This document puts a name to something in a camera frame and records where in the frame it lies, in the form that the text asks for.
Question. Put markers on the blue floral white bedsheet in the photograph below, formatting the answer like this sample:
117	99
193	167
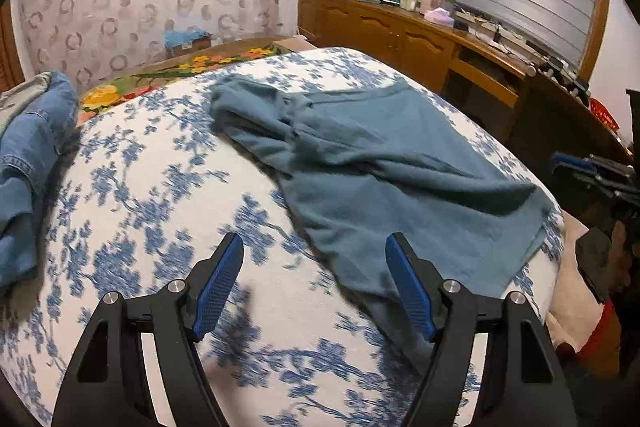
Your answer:
150	187

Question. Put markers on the pink fleece clothing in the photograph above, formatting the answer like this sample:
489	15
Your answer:
570	272

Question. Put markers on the pink tissue box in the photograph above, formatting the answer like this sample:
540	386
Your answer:
439	17

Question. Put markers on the colourful flower print blanket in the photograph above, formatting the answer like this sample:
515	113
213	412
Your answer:
105	97

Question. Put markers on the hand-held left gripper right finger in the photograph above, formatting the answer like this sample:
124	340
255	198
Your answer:
410	287

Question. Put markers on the red basket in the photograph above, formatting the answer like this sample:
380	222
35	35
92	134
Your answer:
605	114

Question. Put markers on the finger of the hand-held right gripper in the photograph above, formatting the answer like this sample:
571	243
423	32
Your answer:
575	162
605	189

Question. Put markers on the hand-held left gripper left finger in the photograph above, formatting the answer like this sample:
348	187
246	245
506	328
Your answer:
220	287

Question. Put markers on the red cloth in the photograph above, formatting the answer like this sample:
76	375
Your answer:
600	337

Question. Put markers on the blue denim jeans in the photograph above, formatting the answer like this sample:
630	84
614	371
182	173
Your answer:
30	147

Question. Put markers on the small cardboard box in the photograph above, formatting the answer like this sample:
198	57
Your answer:
192	47

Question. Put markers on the blue plastic bag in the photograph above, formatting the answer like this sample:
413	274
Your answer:
182	37

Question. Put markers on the flat cardboard box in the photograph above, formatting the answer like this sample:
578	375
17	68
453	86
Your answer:
292	43

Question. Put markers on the black flat object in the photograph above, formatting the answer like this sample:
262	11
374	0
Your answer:
597	262

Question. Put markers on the wooden sideboard cabinet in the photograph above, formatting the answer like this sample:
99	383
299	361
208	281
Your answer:
390	32

